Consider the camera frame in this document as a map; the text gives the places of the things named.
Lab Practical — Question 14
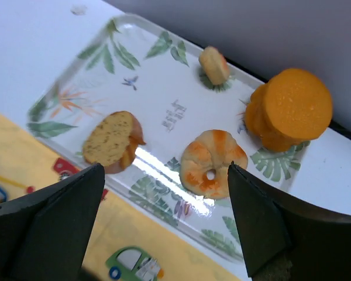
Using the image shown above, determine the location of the orange round cake stack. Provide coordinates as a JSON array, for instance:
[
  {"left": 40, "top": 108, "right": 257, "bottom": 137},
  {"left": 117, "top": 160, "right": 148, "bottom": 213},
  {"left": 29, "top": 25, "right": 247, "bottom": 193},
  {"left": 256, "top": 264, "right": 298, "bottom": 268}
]
[{"left": 244, "top": 68, "right": 333, "bottom": 152}]

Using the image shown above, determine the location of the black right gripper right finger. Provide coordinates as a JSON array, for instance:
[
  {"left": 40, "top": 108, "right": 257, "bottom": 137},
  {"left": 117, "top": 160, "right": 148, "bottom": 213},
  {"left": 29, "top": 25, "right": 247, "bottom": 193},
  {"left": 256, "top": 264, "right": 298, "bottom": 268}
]
[{"left": 228, "top": 164, "right": 351, "bottom": 280}]

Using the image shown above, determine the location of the brown sliced bread loaf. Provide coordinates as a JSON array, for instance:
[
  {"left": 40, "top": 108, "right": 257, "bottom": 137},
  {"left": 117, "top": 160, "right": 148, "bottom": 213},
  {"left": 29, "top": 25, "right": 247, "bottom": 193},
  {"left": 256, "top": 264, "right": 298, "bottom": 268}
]
[{"left": 82, "top": 111, "right": 146, "bottom": 174}]

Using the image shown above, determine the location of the yellow car-print placemat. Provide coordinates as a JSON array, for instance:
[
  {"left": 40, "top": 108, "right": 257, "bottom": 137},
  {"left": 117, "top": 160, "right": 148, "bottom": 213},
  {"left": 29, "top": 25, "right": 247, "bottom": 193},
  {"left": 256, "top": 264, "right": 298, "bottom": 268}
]
[{"left": 0, "top": 114, "right": 237, "bottom": 280}]

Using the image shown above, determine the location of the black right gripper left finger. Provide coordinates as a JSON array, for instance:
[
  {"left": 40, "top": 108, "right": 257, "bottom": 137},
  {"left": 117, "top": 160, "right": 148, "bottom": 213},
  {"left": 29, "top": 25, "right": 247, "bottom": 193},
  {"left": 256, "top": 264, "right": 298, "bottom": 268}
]
[{"left": 0, "top": 163, "right": 105, "bottom": 280}]

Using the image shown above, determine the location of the small round yellow bun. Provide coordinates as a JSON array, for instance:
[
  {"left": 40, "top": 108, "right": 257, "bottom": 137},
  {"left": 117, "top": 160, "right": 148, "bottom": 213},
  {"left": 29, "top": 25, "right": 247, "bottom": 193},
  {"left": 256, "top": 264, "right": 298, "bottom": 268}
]
[{"left": 198, "top": 46, "right": 230, "bottom": 85}]

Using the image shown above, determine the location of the leaf-patterned white tray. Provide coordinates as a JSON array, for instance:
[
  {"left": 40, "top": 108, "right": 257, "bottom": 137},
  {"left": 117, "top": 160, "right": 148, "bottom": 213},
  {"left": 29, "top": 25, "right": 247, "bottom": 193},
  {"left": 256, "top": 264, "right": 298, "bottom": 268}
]
[{"left": 27, "top": 14, "right": 307, "bottom": 261}]

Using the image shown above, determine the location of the ring-shaped croissant bread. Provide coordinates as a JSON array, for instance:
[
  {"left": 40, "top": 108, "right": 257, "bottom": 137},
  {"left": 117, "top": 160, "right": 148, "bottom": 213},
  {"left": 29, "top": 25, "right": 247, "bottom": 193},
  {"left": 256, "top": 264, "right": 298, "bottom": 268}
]
[{"left": 179, "top": 129, "right": 248, "bottom": 200}]

